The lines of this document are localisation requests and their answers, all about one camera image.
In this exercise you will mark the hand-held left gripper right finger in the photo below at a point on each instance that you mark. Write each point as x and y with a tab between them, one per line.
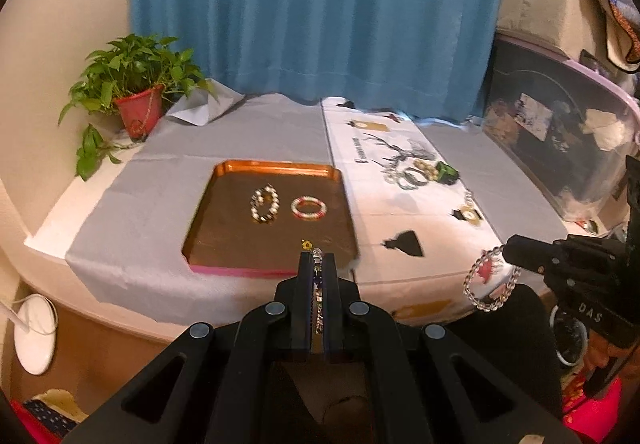
328	284

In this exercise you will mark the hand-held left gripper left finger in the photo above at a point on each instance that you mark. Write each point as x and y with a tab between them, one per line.
305	284

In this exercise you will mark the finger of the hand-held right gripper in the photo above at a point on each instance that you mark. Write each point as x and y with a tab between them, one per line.
525	251

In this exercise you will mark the orange metal tray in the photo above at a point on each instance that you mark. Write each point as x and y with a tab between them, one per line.
225	224

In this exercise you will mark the white round rim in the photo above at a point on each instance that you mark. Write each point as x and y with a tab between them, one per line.
554	331

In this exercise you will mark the white deer print table runner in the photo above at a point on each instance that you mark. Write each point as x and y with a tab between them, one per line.
400	224

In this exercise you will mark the clear storage bin purple lid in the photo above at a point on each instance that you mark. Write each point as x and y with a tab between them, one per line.
550	148

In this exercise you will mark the red cloth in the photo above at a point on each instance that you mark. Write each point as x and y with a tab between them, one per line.
590	406

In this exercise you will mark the grey tablecloth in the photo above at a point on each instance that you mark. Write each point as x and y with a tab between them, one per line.
150	204

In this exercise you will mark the green plant in red pot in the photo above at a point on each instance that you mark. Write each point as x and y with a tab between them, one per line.
137	73

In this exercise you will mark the blue curtain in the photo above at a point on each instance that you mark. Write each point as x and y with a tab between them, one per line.
300	13

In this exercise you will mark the white round stand base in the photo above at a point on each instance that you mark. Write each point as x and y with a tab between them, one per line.
35	334

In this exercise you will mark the patterned cloth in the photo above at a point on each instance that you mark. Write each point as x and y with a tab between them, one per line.
50	411

